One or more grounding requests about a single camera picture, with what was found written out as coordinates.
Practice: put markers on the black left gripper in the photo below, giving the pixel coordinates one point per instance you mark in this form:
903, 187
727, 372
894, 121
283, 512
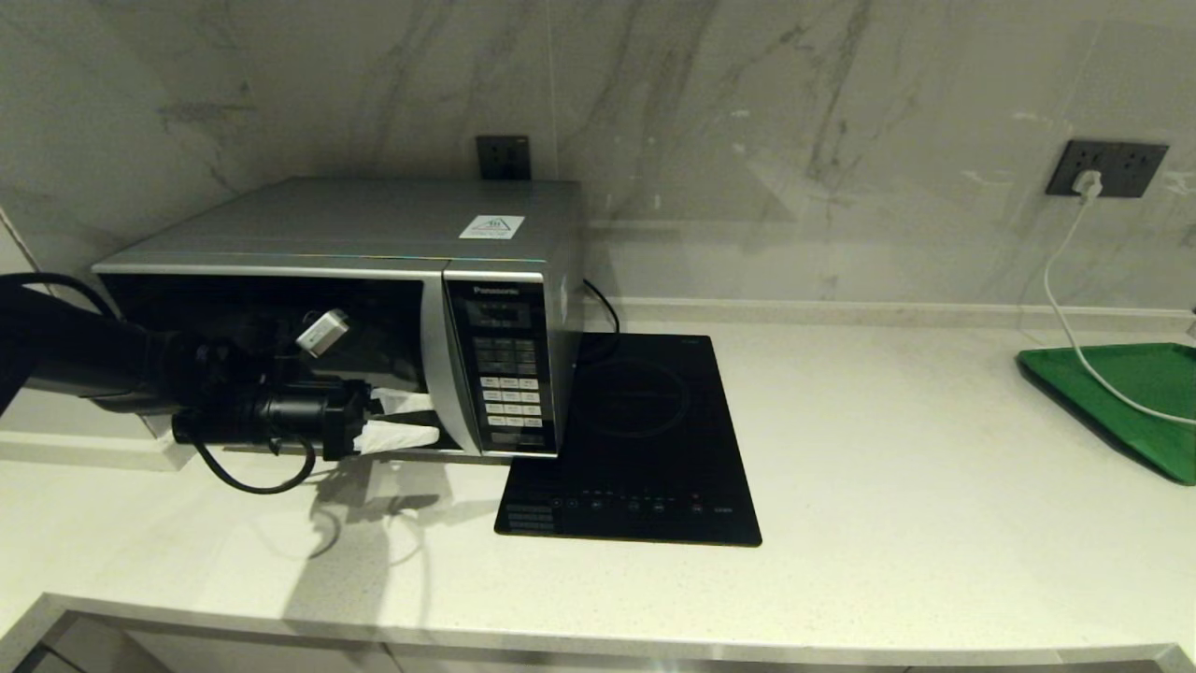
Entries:
318, 416

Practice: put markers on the dark glass microwave door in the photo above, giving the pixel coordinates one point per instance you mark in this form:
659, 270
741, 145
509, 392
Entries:
402, 318

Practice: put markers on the silver microwave oven body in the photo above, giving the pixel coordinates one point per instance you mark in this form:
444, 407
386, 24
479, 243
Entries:
374, 215

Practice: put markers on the black induction cooktop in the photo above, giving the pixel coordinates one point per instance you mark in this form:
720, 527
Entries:
654, 439

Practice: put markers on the beige cabinet front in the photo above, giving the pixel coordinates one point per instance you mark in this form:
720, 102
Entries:
234, 654

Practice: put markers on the green plastic tray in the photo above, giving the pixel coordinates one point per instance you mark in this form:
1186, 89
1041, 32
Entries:
1140, 393

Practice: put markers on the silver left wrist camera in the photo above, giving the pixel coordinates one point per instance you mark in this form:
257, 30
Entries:
322, 333

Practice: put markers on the small dark wall socket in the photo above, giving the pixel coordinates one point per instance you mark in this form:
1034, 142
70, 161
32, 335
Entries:
503, 157

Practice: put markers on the wide dark wall socket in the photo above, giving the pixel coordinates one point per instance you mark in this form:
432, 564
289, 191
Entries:
1135, 168

